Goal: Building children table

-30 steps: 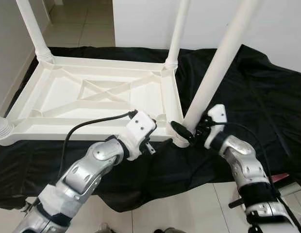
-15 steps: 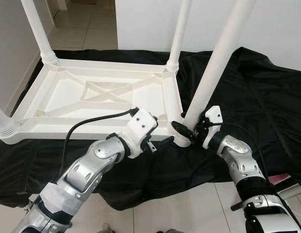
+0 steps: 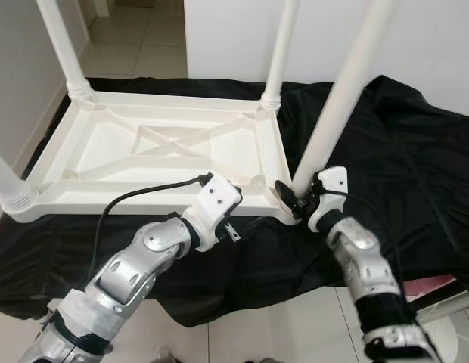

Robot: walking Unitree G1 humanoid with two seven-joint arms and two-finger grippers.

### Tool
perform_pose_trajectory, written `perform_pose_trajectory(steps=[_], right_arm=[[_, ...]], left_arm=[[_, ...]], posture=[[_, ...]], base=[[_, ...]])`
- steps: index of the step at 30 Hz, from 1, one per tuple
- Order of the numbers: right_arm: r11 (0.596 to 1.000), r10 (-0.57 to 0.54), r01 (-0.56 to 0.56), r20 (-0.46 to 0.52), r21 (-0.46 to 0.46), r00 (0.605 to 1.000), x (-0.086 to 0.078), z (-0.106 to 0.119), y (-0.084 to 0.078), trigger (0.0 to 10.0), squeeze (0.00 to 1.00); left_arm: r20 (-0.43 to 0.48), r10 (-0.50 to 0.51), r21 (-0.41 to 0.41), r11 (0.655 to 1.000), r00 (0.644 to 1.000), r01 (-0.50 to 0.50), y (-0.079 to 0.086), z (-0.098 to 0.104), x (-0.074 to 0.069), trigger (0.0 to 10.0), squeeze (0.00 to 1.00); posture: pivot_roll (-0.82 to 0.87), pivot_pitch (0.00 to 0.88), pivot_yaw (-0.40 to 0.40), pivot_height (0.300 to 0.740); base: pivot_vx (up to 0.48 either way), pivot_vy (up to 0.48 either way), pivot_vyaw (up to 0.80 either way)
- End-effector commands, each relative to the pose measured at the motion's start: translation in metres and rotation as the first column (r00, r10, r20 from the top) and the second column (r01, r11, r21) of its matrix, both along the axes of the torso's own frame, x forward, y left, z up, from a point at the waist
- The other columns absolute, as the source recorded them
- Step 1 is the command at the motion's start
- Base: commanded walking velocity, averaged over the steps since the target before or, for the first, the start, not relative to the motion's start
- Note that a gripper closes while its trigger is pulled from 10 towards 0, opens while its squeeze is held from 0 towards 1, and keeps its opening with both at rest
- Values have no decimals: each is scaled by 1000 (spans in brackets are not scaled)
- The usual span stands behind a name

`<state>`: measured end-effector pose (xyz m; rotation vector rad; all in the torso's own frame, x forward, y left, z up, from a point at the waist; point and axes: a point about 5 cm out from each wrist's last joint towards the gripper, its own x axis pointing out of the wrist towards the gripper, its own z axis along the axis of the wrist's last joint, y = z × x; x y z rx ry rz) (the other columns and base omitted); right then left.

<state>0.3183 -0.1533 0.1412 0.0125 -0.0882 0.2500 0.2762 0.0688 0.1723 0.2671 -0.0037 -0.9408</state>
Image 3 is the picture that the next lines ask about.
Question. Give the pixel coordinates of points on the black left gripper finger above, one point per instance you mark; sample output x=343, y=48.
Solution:
x=237, y=188

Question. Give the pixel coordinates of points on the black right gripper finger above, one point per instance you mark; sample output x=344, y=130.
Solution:
x=287, y=197

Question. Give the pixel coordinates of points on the white plastic table top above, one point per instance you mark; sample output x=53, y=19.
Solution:
x=144, y=144

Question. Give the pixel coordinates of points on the white plastic table leg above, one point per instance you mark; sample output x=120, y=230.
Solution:
x=281, y=45
x=60, y=45
x=11, y=189
x=348, y=76

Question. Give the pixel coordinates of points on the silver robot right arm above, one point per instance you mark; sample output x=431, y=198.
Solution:
x=367, y=265

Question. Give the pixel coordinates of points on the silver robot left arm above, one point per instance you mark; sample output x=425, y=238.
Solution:
x=128, y=265

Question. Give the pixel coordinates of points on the black table cloth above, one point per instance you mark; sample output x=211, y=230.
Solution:
x=423, y=166

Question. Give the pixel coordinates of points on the grey robot right leg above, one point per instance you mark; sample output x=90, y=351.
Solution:
x=261, y=361

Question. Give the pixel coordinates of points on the grey robot leg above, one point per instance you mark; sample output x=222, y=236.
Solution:
x=165, y=357
x=261, y=361

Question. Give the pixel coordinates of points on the grey robot left leg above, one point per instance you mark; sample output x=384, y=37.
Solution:
x=165, y=357

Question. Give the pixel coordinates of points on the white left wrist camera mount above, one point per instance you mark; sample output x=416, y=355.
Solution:
x=215, y=198

